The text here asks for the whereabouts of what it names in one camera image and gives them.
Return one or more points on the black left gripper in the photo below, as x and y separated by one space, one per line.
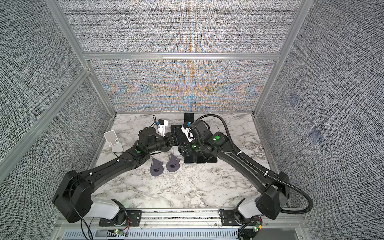
169 137

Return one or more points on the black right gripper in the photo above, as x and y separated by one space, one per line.
185 146

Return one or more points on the black phone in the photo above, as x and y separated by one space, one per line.
200 159
211 159
189 159
189 117
176 131

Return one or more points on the black phone back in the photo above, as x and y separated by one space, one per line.
189 117

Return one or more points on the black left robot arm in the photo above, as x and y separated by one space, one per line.
73 197

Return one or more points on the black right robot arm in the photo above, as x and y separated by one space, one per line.
273 188

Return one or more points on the grey round stand right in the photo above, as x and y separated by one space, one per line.
173 164

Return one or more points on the grey round stand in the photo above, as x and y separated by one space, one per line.
173 164
156 168

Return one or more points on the grey round stand left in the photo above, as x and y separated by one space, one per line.
156 168

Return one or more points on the white stand far left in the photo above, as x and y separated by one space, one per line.
113 141

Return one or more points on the aluminium front rail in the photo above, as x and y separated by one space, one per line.
185 224

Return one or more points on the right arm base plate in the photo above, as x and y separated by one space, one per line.
228 217

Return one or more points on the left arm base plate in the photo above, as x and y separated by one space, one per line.
129 217

